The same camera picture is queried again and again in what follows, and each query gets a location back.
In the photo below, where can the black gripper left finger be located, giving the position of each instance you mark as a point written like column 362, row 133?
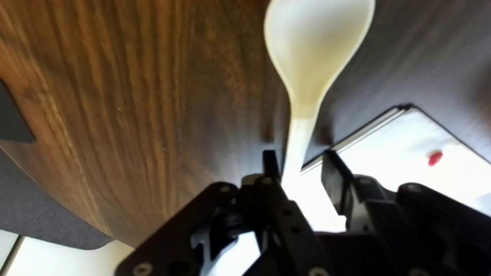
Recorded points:
column 246, row 234

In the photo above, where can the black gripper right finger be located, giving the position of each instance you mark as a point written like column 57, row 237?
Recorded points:
column 419, row 224

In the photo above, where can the white plastic spoon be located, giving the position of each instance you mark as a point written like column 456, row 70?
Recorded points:
column 312, row 46

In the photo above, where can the red cereal grain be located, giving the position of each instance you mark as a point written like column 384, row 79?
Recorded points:
column 434, row 156

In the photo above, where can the white paper towel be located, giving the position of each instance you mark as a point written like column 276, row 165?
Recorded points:
column 399, row 153

